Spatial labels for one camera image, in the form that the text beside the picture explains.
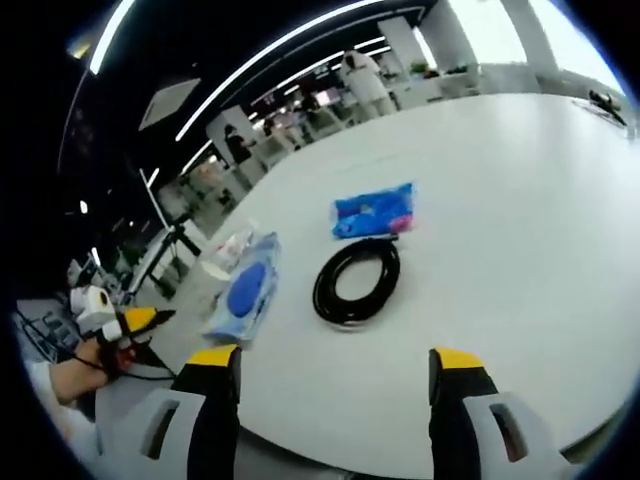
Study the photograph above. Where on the clear pouch with blue pad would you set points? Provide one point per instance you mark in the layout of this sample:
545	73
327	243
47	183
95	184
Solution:
247	295

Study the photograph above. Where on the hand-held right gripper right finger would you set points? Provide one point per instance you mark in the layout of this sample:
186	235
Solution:
460	400

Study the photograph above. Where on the white pillar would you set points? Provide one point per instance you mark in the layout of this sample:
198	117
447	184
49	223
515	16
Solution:
400	45
222	117

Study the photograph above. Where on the person's white shirt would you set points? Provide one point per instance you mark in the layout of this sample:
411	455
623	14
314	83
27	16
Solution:
70	430

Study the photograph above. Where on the long ceiling light strip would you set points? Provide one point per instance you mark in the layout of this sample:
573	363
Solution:
260	60

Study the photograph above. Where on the clear plastic bottle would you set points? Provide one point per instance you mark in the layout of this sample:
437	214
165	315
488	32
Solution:
235	247

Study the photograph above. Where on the white light stand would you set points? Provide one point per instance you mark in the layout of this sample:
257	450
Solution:
159	200

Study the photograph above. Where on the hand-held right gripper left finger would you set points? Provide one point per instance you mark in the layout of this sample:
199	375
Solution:
210	400

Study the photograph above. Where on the ceiling air vent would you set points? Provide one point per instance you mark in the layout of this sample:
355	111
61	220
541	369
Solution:
170	102

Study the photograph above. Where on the blue tissue packet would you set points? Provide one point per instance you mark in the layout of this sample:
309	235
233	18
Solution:
372	210

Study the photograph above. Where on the potted plant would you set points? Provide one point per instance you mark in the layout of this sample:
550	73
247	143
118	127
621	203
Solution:
420	66

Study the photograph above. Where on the person's left hand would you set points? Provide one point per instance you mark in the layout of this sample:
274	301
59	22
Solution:
91	362

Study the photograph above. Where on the white paper cup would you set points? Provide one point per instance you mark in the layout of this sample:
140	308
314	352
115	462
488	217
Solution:
212	285

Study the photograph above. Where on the grey chair back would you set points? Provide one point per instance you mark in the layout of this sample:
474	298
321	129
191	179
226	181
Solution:
114	395

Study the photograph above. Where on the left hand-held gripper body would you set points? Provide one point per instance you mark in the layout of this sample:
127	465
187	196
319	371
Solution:
92	307

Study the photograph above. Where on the black device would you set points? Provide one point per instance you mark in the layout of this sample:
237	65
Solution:
602	100

